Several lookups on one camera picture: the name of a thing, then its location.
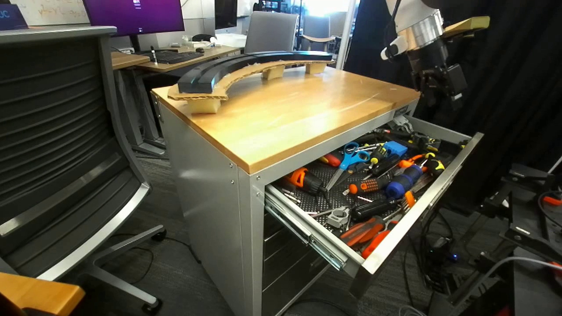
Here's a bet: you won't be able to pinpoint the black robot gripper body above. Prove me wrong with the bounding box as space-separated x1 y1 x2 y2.
409 40 467 119

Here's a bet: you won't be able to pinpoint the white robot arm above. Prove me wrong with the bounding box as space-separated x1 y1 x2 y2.
379 0 467 119

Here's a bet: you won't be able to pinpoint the open grey metal drawer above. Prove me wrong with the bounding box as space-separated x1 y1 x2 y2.
265 115 481 273

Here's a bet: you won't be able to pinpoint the grey metal tool cabinet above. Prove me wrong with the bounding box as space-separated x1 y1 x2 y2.
153 68 418 316

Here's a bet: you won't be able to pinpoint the orange black screwdriver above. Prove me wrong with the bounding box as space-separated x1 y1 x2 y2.
348 177 391 194

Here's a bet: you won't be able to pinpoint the grey office chair back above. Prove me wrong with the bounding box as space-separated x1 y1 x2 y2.
244 10 298 52

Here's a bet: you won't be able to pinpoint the curved black track on wood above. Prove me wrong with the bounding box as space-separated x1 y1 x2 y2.
168 50 332 113

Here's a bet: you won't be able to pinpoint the black keyboard on desk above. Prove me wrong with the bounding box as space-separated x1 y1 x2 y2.
142 50 202 63

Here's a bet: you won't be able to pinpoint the wooden desk in background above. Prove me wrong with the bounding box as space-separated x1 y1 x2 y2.
110 45 239 73

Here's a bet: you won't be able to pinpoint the purple computer monitor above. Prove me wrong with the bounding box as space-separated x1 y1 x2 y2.
82 0 184 34

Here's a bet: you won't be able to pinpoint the black mesh office chair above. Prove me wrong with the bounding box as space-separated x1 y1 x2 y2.
0 26 165 314

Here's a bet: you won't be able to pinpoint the blue handled scissors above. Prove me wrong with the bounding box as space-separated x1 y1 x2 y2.
325 142 370 191

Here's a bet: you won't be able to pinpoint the blue handled screwdriver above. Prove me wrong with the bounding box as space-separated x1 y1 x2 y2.
384 164 423 198

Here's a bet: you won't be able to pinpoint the orange handled pliers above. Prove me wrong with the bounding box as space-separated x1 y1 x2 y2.
340 217 388 257

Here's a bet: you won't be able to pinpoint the black equipment with cables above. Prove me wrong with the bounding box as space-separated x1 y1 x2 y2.
446 163 562 316

